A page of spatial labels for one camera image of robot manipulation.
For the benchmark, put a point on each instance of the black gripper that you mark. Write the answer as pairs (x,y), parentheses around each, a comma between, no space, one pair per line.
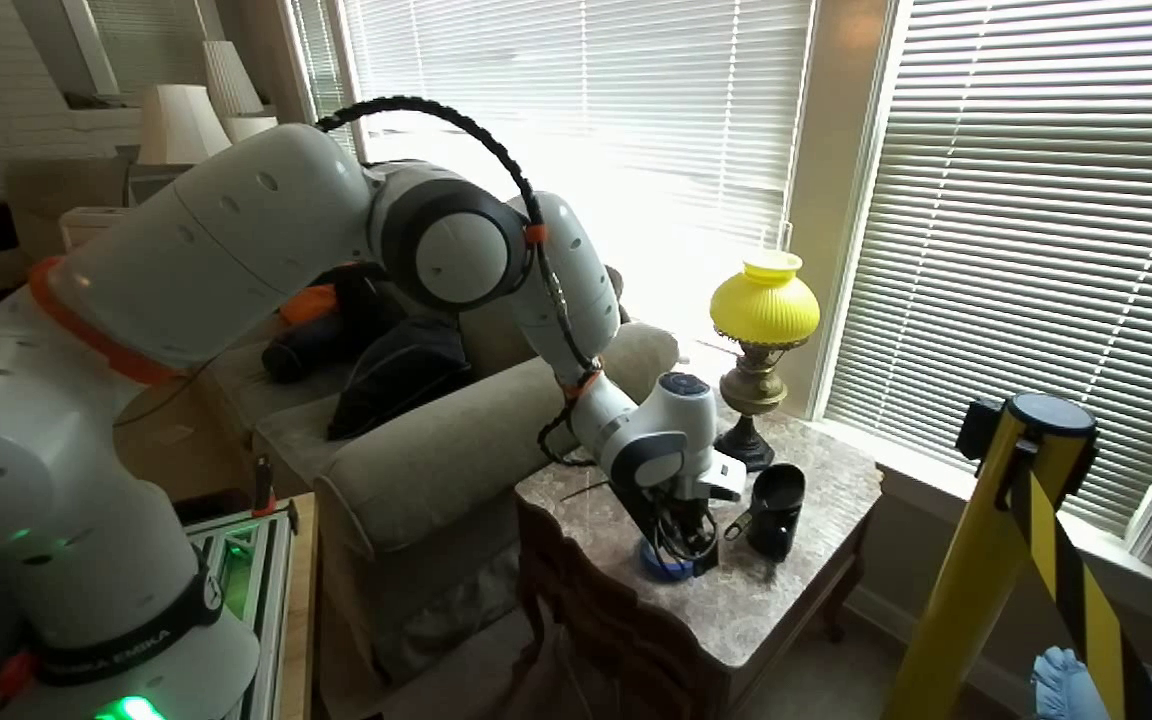
(678,503)

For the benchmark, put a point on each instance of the blue seal tape roll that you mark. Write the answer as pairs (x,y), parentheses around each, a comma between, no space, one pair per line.
(653,568)

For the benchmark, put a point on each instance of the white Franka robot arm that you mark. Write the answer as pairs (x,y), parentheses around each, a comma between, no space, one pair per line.
(200,243)

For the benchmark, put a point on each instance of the marble top wooden side table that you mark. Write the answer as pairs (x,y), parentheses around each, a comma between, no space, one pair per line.
(738,603)

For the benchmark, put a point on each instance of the yellow glass oil lamp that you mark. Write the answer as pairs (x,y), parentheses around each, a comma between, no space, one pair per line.
(763,305)

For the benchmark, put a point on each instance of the beige fabric sofa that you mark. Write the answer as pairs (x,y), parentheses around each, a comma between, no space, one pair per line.
(428,455)

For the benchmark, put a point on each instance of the black bag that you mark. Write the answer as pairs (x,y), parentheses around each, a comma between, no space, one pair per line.
(391,372)

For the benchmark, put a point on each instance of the bright white window blinds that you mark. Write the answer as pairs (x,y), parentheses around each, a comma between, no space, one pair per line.
(682,132)

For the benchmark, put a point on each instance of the orange black tool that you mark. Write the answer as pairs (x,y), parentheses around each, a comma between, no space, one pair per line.
(308,305)

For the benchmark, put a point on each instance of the wide white window blinds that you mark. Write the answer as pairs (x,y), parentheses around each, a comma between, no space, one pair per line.
(1041,201)

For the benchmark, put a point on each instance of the cream lampshade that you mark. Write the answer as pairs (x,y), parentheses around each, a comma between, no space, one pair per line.
(181,125)
(232,81)

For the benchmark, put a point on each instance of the yellow stanchion post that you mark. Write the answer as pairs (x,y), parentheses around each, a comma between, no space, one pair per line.
(976,560)

